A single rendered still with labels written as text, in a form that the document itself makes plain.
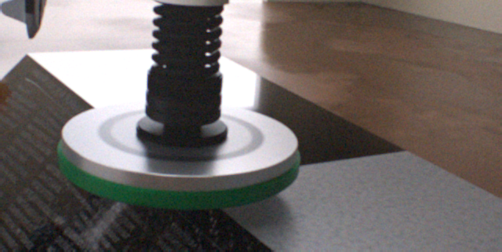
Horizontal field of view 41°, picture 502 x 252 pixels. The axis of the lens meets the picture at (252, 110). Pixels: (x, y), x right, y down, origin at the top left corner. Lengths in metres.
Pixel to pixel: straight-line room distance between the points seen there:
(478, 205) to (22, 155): 0.58
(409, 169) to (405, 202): 0.09
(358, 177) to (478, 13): 7.67
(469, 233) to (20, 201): 0.52
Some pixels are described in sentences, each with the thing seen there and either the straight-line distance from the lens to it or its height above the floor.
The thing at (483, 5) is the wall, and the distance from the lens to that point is 8.31.
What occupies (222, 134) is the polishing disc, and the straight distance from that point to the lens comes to 0.60.
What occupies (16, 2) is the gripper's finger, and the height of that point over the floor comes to 0.91.
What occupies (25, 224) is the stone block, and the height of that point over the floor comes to 0.71.
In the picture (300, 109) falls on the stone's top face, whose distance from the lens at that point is 0.93.
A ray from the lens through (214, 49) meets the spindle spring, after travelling 0.58.
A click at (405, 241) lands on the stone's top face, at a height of 0.82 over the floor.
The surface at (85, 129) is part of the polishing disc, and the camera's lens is 0.62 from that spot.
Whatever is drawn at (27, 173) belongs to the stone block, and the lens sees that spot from 0.90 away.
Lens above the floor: 1.08
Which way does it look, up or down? 16 degrees down
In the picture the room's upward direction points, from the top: 5 degrees clockwise
